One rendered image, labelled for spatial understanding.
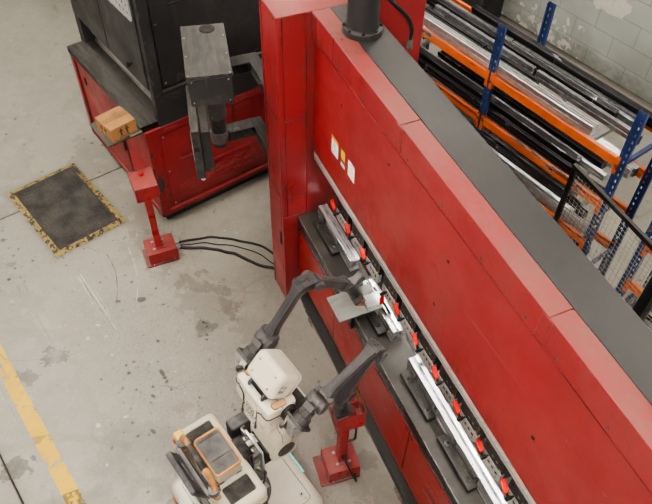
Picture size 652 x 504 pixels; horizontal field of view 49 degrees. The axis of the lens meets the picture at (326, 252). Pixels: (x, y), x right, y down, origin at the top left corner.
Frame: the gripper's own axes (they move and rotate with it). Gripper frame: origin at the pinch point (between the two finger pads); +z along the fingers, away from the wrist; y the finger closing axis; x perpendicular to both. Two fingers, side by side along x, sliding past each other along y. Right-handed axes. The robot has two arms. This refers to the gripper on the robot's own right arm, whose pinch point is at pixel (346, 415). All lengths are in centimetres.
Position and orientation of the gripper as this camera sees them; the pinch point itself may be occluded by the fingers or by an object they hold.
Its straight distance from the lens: 391.3
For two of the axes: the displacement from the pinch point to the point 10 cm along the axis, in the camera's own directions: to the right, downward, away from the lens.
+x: -3.0, -7.4, 6.0
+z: 2.1, 5.6, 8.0
